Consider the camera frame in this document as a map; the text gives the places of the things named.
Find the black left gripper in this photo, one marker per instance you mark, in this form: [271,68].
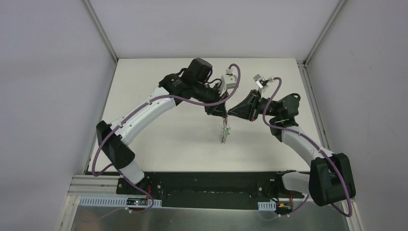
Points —
[215,104]

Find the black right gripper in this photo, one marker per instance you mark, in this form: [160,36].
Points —
[253,106]

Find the key with green tag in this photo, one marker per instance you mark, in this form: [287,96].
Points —
[226,132]

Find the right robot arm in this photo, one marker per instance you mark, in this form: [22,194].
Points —
[330,179]

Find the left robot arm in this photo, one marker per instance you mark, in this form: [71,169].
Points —
[190,84]

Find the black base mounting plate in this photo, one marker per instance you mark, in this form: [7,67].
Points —
[211,190]

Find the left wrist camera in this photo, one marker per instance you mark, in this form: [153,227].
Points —
[228,81]

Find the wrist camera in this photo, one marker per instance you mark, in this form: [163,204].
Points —
[228,81]
[261,82]

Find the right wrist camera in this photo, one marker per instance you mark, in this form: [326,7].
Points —
[261,82]

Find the white slotted cable duct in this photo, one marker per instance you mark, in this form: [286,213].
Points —
[134,202]

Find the aluminium frame rail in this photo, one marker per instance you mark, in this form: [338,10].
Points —
[90,185]

